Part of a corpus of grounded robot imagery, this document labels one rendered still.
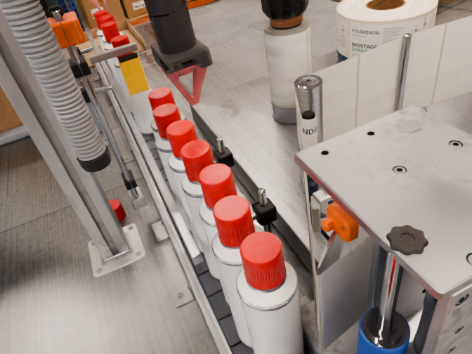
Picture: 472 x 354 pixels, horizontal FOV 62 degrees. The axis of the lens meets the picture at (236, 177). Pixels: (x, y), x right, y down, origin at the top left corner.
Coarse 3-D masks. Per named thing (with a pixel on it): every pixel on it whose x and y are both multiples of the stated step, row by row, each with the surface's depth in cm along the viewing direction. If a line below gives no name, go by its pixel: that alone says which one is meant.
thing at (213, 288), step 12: (120, 108) 97; (132, 132) 87; (156, 156) 78; (192, 264) 56; (204, 264) 55; (204, 276) 54; (204, 288) 52; (216, 288) 52; (216, 300) 51; (216, 312) 49; (228, 312) 49; (228, 324) 48; (228, 336) 46; (240, 348) 45
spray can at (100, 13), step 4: (96, 12) 91; (100, 12) 90; (104, 12) 90; (96, 16) 90; (100, 16) 90; (96, 20) 90; (100, 28) 91; (100, 32) 92; (100, 36) 92; (100, 40) 93; (100, 44) 94; (108, 60) 96; (108, 64) 97; (112, 72) 98; (116, 80) 99
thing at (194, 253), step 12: (96, 48) 109; (108, 72) 94; (120, 96) 83; (132, 120) 74; (144, 144) 67; (144, 156) 64; (156, 168) 61; (156, 180) 59; (168, 192) 56; (168, 204) 54; (180, 216) 52; (180, 228) 50; (192, 240) 48; (192, 252) 47
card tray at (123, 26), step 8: (120, 24) 159; (128, 24) 156; (96, 32) 157; (128, 32) 157; (136, 32) 144; (88, 40) 157; (96, 40) 156; (136, 40) 148; (80, 48) 151; (144, 48) 140; (88, 64) 137
